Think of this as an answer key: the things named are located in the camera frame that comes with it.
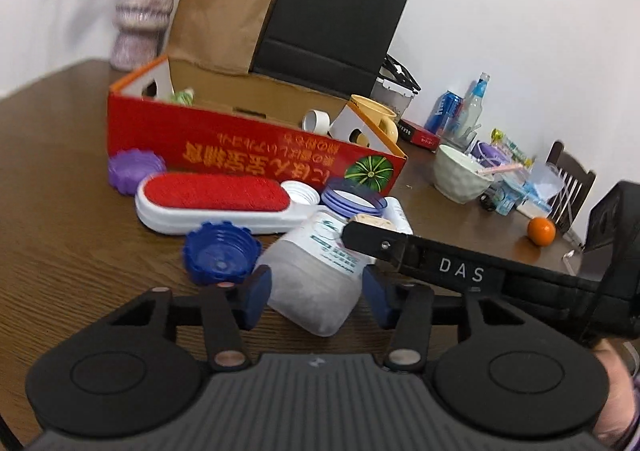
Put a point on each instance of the purple jar lid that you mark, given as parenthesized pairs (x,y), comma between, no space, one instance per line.
(135,168)

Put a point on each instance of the black paper bag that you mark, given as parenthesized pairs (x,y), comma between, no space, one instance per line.
(330,21)

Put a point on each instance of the blue soda can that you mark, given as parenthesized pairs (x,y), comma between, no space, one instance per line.
(442,111)

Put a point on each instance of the pink ceramic vase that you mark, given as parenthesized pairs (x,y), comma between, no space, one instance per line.
(142,16)

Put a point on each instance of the yellow mug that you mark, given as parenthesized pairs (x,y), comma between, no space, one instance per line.
(375,118)

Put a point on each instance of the white tape roll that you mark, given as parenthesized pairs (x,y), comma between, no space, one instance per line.
(316,121)

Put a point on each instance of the orange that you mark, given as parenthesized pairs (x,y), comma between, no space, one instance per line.
(541,231)

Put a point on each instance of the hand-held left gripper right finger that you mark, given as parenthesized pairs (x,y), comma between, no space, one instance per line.
(376,298)

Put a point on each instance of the white and red lint brush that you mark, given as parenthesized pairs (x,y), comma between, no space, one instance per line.
(210,196)

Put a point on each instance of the blue tissue pack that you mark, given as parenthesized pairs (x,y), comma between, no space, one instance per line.
(520,196)

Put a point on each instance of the dark wooden chair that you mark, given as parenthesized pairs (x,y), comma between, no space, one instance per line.
(575,181)

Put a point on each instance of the flat red and black box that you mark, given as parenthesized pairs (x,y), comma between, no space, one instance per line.
(420,133)

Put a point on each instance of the white bottle with beige cap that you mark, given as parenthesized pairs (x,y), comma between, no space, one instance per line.
(397,216)

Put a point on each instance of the small green bottle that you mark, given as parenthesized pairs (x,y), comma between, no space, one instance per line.
(184,96)

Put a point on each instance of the clear container with black lid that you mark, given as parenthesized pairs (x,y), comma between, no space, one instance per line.
(395,91)

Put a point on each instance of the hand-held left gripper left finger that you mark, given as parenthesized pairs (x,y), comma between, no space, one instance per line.
(257,293)

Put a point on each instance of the brown paper bag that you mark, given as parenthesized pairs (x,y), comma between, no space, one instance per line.
(220,16)

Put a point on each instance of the colourful snack packet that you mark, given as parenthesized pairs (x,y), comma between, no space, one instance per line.
(512,146)

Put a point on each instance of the pink spoon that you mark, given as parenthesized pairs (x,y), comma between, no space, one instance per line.
(500,170)

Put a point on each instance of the red cardboard box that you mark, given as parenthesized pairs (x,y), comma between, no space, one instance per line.
(240,151)

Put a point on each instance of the translucent plastic jar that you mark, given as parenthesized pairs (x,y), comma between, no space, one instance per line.
(310,281)

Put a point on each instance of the white textured bowl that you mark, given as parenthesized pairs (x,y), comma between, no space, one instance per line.
(457,176)

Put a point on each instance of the person's right hand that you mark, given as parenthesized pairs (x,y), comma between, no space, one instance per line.
(616,391)

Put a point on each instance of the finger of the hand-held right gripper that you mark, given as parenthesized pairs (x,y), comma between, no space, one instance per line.
(370,238)

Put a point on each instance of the blue jar lid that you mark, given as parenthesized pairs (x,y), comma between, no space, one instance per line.
(220,253)

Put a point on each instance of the white round lid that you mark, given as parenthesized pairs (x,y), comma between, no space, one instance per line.
(300,191)

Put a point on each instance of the glass bottle with blue label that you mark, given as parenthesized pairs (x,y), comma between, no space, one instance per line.
(472,106)

